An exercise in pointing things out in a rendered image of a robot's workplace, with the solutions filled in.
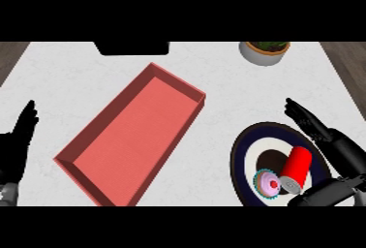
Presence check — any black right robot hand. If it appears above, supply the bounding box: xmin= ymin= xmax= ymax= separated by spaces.
xmin=283 ymin=97 xmax=366 ymax=207

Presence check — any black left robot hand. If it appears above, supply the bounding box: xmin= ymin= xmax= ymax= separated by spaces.
xmin=0 ymin=99 xmax=39 ymax=186

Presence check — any dark blue and white plate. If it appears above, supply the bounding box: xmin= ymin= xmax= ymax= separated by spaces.
xmin=230 ymin=121 xmax=334 ymax=207

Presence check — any pink frosted cupcake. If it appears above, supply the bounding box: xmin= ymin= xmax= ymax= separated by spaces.
xmin=250 ymin=169 xmax=283 ymax=202

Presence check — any red cardboard box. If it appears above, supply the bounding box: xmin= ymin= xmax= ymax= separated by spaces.
xmin=52 ymin=62 xmax=206 ymax=207

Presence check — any red can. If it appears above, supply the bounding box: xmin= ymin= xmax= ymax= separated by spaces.
xmin=277 ymin=145 xmax=312 ymax=196

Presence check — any potted plant in white pot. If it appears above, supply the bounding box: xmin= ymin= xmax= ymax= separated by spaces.
xmin=237 ymin=42 xmax=292 ymax=67

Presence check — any black appliance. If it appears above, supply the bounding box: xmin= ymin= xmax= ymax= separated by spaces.
xmin=92 ymin=42 xmax=171 ymax=56

